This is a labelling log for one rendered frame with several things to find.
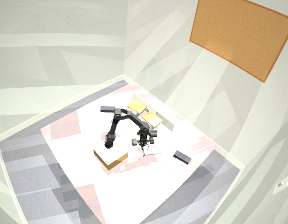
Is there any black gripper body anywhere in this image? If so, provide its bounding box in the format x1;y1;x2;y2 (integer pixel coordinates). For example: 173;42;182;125
131;137;155;146

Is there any pale grey flat panel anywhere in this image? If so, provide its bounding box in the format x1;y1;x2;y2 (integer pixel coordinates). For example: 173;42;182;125
132;92;175;131

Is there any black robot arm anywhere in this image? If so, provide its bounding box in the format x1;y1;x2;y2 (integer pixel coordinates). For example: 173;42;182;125
104;108;158;150

